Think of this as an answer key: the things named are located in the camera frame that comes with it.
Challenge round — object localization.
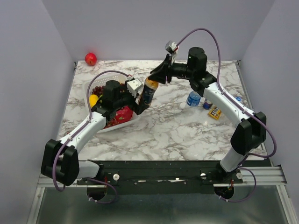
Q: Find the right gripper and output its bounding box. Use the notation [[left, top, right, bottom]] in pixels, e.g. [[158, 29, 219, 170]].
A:
[[148, 54, 194, 85]]

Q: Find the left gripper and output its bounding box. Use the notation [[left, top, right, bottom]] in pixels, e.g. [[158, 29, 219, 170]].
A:
[[114, 81, 150, 115]]

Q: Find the tall orange juice bottle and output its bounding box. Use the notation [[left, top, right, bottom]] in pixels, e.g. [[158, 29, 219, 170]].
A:
[[138, 77, 159, 107]]

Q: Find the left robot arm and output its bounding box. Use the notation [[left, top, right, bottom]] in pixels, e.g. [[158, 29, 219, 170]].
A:
[[41, 79, 153, 186]]

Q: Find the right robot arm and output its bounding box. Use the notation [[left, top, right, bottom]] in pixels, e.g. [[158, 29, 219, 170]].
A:
[[149, 41, 266, 183]]

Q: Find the red dragon fruit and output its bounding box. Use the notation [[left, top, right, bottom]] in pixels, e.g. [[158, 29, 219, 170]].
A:
[[113, 106, 133, 124]]

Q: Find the light red grape bunch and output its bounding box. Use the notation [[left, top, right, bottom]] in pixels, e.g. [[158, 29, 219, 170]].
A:
[[104, 119, 119, 129]]

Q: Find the dark red grape bunch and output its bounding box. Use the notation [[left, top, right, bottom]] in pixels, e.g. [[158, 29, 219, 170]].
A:
[[92, 86, 105, 97]]

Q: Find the yellow lemon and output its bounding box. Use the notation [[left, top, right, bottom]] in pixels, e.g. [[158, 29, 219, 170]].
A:
[[89, 94, 99, 108]]

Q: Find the white plastic basket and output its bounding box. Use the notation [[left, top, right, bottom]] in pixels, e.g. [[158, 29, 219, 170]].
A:
[[84, 72, 140, 133]]

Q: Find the Red Bull can right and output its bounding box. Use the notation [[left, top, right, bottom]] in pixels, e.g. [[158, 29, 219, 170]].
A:
[[202, 99, 213, 110]]

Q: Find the yellow M&M's candy pack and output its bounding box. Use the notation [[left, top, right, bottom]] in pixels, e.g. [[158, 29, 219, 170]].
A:
[[208, 106, 222, 120]]

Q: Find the red apple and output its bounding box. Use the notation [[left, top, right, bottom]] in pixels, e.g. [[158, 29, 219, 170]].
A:
[[85, 53, 97, 66]]

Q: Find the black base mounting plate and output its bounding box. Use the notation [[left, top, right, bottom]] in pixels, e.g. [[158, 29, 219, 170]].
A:
[[77, 160, 243, 196]]

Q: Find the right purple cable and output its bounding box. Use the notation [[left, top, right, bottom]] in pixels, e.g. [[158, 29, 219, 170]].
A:
[[175, 28, 278, 203]]

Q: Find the purple cable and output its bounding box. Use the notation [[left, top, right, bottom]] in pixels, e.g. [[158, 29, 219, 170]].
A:
[[52, 71, 134, 204], [175, 28, 278, 203]]

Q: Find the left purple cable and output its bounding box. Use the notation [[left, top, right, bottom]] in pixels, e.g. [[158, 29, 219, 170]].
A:
[[52, 71, 134, 204]]

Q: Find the aluminium frame rail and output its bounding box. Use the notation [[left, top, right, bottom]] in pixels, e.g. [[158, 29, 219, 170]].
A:
[[214, 164, 288, 187]]

